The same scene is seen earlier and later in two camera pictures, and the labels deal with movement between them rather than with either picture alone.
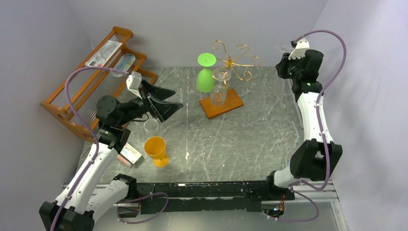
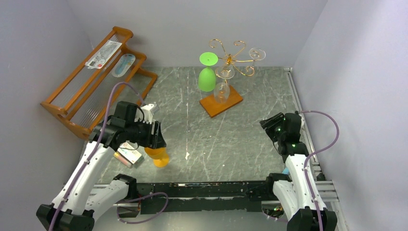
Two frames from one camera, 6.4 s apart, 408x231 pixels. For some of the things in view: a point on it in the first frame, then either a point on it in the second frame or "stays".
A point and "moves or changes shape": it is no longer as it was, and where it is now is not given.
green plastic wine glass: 204,82 stays
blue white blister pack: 123,64 stays
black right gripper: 283,68 → 272,124
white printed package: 101,57 stays
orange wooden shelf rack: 104,72 stays
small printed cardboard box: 130,156 stays
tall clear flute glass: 287,83 → 256,54
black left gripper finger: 165,109 → 159,141
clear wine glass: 219,92 moves or changes shape
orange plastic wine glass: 155,147 stays
